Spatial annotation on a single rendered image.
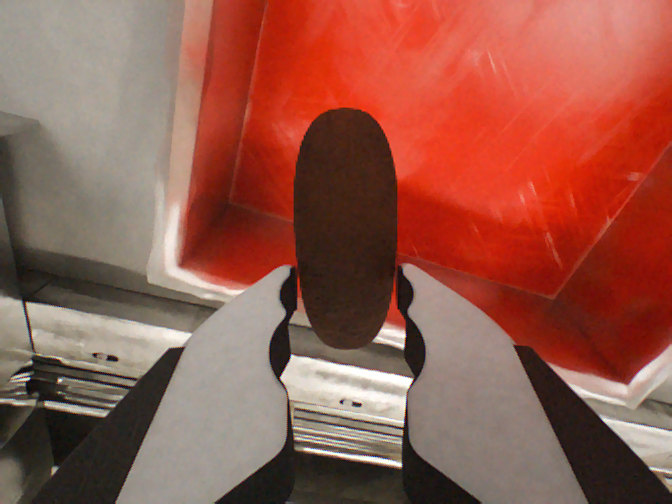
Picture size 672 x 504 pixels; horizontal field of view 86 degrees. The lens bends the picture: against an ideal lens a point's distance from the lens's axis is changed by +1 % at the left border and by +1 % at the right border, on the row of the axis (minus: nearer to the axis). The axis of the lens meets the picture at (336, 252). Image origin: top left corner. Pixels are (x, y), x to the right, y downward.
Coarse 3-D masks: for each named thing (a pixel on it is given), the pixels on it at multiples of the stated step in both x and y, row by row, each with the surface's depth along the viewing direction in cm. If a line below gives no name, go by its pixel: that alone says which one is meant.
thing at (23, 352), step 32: (0, 128) 23; (32, 128) 26; (0, 192) 24; (0, 224) 25; (0, 256) 25; (0, 288) 26; (0, 320) 27; (0, 352) 27; (32, 352) 31; (0, 384) 28; (32, 416) 33; (32, 448) 34; (0, 480) 31; (32, 480) 36
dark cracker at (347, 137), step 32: (320, 128) 11; (352, 128) 11; (320, 160) 11; (352, 160) 11; (384, 160) 12; (320, 192) 12; (352, 192) 12; (384, 192) 12; (320, 224) 12; (352, 224) 12; (384, 224) 12; (320, 256) 13; (352, 256) 13; (384, 256) 13; (320, 288) 14; (352, 288) 14; (384, 288) 14; (320, 320) 15; (352, 320) 14; (384, 320) 15
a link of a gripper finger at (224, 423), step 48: (288, 288) 11; (192, 336) 9; (240, 336) 9; (288, 336) 10; (192, 384) 8; (240, 384) 8; (192, 432) 7; (240, 432) 7; (288, 432) 7; (144, 480) 6; (192, 480) 6; (240, 480) 6; (288, 480) 7
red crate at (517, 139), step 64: (320, 0) 22; (384, 0) 22; (448, 0) 22; (512, 0) 22; (576, 0) 22; (640, 0) 22; (256, 64) 24; (320, 64) 24; (384, 64) 24; (448, 64) 24; (512, 64) 23; (576, 64) 23; (640, 64) 23; (256, 128) 26; (384, 128) 25; (448, 128) 25; (512, 128) 25; (576, 128) 25; (640, 128) 25; (256, 192) 28; (448, 192) 28; (512, 192) 28; (576, 192) 27; (448, 256) 30; (512, 256) 30; (576, 256) 30
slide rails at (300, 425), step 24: (48, 360) 33; (48, 384) 35; (72, 384) 35; (96, 384) 35; (120, 384) 35; (312, 408) 36; (312, 432) 38; (336, 432) 38; (360, 432) 38; (384, 432) 38
